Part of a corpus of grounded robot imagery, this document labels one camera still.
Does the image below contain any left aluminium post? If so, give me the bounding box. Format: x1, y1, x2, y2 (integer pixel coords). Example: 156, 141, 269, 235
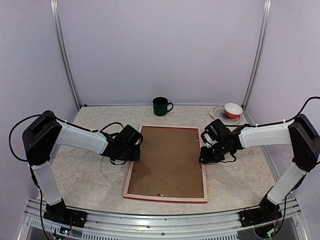
50, 0, 82, 111

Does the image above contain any brown cardboard backing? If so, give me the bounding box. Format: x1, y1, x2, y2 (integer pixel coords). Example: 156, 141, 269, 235
127, 126, 205, 199

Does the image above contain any orange and white bowl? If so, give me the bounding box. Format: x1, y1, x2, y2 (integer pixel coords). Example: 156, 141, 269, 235
224, 103, 243, 119

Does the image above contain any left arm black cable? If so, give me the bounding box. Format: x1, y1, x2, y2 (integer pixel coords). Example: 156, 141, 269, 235
8, 113, 56, 240

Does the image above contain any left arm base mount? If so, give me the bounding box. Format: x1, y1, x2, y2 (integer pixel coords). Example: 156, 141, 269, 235
43, 208, 88, 228

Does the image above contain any right aluminium post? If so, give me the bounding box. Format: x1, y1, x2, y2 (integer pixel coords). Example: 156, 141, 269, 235
242, 0, 272, 110

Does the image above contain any aluminium post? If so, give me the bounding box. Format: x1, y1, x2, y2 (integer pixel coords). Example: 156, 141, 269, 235
50, 0, 82, 111
242, 0, 272, 110

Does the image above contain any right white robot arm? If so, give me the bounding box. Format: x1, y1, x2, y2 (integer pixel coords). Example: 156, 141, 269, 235
199, 114, 320, 222

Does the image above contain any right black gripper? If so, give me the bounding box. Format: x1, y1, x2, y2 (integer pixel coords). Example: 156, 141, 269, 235
198, 139, 228, 164

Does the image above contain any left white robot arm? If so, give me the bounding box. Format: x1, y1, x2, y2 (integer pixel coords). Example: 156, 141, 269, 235
22, 110, 144, 223

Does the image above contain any red wooden picture frame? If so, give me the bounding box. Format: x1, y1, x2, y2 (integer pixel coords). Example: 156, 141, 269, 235
122, 125, 209, 204

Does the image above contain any dark green mug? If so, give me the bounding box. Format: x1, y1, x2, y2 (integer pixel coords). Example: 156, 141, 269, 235
152, 96, 174, 117

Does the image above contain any aluminium front rail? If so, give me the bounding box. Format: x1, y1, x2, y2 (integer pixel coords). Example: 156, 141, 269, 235
14, 198, 309, 240

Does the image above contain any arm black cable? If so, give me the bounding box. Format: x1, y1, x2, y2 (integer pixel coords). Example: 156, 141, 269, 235
8, 113, 56, 240
232, 96, 320, 226

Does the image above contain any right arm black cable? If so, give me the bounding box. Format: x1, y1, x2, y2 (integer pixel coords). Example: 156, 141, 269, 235
232, 96, 320, 226

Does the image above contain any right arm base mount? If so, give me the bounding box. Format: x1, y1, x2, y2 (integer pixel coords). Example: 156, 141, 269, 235
239, 204, 283, 228

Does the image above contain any white patterned plate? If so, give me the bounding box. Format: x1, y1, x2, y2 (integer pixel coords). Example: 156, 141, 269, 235
209, 105, 246, 125

